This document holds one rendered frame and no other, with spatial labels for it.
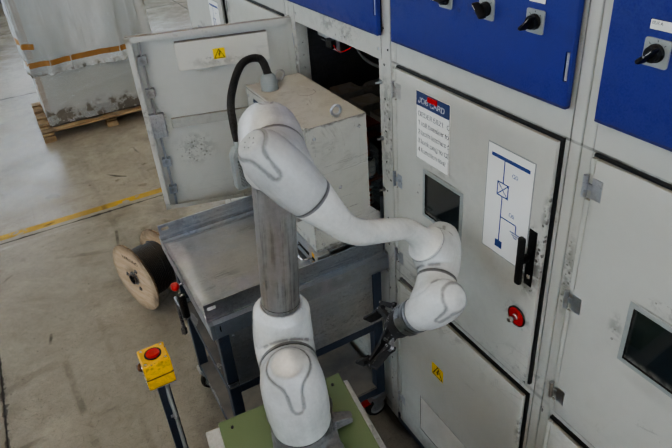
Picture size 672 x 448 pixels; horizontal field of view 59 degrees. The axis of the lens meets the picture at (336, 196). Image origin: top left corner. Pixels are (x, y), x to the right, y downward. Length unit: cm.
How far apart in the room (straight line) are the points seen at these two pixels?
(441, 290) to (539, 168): 36
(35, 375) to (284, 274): 210
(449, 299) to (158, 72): 149
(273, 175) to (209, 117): 137
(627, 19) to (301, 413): 107
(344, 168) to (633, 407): 107
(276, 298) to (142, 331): 192
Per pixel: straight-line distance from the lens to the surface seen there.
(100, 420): 304
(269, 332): 159
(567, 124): 134
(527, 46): 134
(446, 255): 153
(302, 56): 241
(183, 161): 259
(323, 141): 191
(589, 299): 145
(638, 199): 126
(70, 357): 341
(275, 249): 144
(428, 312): 147
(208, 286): 216
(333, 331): 228
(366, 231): 131
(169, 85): 246
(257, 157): 114
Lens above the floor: 215
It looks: 31 degrees down
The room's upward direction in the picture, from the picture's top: 5 degrees counter-clockwise
